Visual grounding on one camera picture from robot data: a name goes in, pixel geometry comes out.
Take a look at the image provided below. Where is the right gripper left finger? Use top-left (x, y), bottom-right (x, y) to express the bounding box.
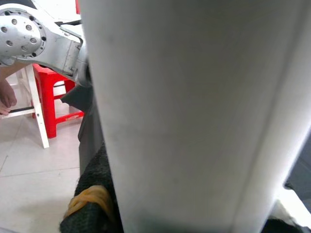
top-left (59, 142), bottom-right (124, 233)

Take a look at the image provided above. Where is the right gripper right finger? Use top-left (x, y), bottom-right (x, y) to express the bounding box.
top-left (262, 218), bottom-right (311, 233)

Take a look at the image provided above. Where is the white plastic table leg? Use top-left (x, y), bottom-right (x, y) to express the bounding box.
top-left (79, 0), bottom-right (311, 233)

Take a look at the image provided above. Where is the yellow rubber band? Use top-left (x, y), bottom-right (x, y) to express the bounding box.
top-left (63, 185), bottom-right (115, 219)

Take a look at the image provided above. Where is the red plastic stool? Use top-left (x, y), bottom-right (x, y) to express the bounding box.
top-left (33, 63), bottom-right (85, 139)

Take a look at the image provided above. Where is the white wooden stool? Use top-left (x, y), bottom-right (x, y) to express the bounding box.
top-left (0, 64), bottom-right (51, 149)

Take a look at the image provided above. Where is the person's bare foot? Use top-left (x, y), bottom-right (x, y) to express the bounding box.
top-left (0, 62), bottom-right (25, 116)

